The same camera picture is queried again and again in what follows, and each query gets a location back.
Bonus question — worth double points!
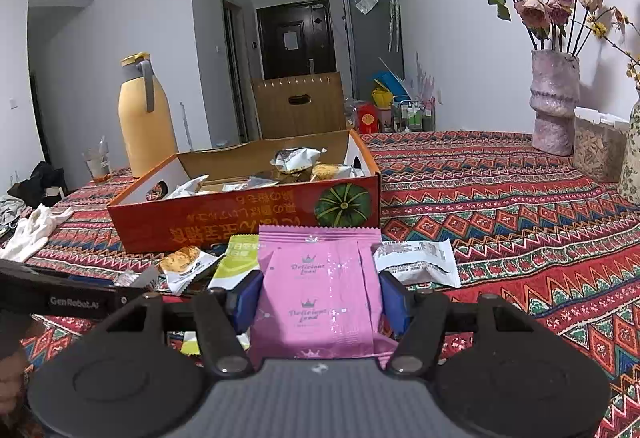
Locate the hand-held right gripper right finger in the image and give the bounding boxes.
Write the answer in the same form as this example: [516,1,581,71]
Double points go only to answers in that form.
[377,269,538,380]

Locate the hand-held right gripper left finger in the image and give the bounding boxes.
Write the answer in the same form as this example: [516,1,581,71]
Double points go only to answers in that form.
[107,270,264,379]

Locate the green snack packet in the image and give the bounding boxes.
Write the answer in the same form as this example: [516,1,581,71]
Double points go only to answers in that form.
[180,235,261,356]

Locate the white snack packet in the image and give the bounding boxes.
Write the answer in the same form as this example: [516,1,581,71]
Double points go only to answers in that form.
[372,239,462,289]

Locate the silver snack wrapper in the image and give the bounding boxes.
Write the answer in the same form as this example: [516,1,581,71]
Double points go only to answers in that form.
[115,268,161,291]

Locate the pink snack packet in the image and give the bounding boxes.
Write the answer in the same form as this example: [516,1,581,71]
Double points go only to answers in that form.
[248,225,396,369]

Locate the clear cake snack packet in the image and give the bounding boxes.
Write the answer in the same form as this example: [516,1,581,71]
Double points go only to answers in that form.
[159,245,226,296]

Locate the red cardboard box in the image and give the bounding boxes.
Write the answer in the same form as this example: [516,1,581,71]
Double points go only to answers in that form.
[106,129,382,255]

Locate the pile of assorted snack packets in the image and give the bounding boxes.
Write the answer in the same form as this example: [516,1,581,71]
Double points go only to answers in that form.
[160,146,366,201]

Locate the person's left hand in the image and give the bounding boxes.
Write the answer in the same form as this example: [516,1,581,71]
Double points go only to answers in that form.
[0,350,31,414]

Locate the white cotton glove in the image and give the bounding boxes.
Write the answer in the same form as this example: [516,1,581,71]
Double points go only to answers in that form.
[0,204,75,263]

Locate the light grey clothes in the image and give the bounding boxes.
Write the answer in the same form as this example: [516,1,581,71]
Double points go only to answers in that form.
[0,195,26,236]

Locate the dark cloth pile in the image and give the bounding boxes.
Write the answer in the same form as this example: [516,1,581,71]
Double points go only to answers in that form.
[7,161,68,209]

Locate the glass cup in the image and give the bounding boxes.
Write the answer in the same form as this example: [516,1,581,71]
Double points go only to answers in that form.
[82,138,112,185]

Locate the yellow thermos jug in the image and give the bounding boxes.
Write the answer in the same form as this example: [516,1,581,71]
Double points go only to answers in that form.
[118,52,178,179]

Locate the white thin pole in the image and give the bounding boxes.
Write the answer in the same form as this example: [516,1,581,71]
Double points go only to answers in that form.
[179,102,193,151]

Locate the brown cardboard box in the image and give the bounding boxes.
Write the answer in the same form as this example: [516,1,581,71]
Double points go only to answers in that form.
[251,72,347,139]

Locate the red tin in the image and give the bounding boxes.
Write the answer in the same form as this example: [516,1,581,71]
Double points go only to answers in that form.
[357,104,381,133]

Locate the blue plastic bin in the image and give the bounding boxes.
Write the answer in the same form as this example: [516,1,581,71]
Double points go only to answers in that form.
[370,70,408,96]

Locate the pink dried grass bunch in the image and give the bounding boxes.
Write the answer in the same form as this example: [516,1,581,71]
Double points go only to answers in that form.
[415,50,437,101]

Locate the pink textured vase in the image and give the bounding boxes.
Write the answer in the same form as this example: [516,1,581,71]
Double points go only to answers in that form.
[530,48,581,157]

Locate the dark entrance door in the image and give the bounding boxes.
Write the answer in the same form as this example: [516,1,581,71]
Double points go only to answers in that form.
[256,0,337,81]

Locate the grey refrigerator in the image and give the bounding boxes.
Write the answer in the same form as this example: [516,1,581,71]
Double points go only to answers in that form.
[343,0,405,101]

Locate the clear plastic food container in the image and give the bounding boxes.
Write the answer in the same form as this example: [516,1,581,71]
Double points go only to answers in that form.
[572,106,630,183]

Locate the floral patterned vase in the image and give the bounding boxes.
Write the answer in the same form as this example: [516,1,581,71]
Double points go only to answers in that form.
[617,100,640,206]

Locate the white folded umbrella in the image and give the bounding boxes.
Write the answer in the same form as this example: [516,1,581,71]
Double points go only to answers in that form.
[387,0,403,52]

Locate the yellow flower sprigs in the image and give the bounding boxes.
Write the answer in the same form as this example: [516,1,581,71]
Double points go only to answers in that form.
[585,8,640,83]

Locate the wire basket with bottles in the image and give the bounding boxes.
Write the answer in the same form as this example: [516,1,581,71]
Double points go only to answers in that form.
[391,98,436,133]

